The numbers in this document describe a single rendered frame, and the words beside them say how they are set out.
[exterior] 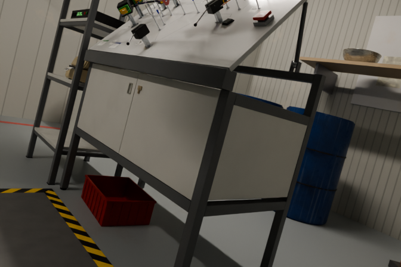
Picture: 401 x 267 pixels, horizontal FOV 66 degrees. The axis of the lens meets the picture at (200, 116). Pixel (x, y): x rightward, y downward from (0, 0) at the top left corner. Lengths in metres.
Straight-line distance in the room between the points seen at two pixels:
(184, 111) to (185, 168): 0.22
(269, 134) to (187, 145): 0.34
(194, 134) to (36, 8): 3.34
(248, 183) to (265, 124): 0.24
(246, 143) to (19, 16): 3.41
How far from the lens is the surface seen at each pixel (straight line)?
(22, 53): 4.17
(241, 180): 1.21
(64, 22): 2.50
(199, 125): 1.10
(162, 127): 1.27
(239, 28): 1.26
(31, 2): 4.21
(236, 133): 1.10
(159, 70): 1.29
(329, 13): 4.02
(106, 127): 1.67
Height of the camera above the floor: 0.74
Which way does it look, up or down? 3 degrees down
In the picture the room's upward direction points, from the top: 15 degrees clockwise
